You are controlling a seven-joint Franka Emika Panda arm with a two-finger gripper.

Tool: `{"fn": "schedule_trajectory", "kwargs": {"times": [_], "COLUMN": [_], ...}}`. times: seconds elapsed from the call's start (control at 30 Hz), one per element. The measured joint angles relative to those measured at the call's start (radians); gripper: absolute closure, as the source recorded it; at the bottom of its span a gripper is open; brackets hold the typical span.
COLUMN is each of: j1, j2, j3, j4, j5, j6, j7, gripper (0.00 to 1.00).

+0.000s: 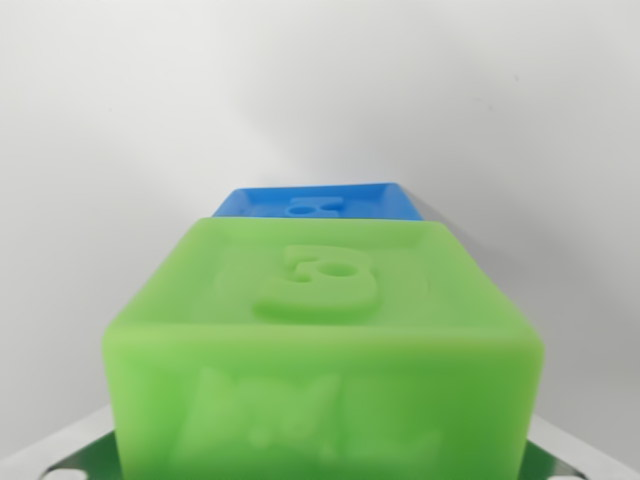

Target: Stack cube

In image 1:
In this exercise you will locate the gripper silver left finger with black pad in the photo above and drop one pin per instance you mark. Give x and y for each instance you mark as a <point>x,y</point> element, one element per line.
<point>65,457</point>

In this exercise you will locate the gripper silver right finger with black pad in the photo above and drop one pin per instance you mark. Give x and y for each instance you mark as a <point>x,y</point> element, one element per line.
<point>547,460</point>

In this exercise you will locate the green plastic cube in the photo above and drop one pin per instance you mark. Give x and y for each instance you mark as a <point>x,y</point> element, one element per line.
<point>320,380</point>

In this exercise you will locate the blue plastic cube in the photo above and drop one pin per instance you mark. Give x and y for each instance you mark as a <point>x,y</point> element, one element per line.
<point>380,202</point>

